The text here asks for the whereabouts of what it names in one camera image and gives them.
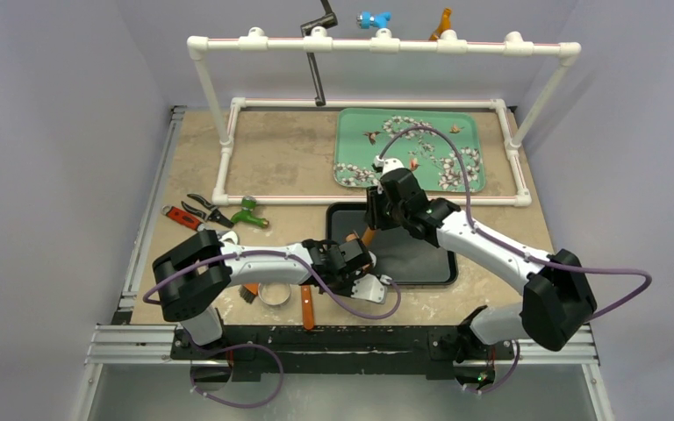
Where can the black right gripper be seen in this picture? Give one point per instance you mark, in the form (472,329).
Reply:
(376,210)

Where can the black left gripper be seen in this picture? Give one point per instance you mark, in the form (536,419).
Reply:
(347,290)

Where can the wooden double-ended rolling pin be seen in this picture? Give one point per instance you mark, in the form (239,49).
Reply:
(365,239)

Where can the black baking tray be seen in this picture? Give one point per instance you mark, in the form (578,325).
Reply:
(408,261)

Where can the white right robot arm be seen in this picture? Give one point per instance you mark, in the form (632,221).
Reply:
(557,298)

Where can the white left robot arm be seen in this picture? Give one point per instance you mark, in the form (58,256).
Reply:
(189,277)

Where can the green floral tray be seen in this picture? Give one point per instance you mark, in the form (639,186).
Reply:
(363,133)

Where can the small orange black brush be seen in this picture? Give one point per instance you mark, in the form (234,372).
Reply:
(248,292)

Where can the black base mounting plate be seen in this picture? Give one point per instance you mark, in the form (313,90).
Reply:
(436,352)

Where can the blue plastic toy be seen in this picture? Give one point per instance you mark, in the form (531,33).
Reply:
(366,20)

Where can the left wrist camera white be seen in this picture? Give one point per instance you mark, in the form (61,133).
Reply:
(371,288)

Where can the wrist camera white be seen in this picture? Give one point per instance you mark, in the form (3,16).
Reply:
(371,288)
(384,166)

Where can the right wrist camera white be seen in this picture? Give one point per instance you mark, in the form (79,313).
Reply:
(384,166)

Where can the metal scraper orange handle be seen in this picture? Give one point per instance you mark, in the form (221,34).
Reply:
(308,320)

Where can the red handled adjustable wrench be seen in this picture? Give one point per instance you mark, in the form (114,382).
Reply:
(186,219)

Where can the white PVC pipe frame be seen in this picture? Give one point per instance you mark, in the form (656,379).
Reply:
(383,42)

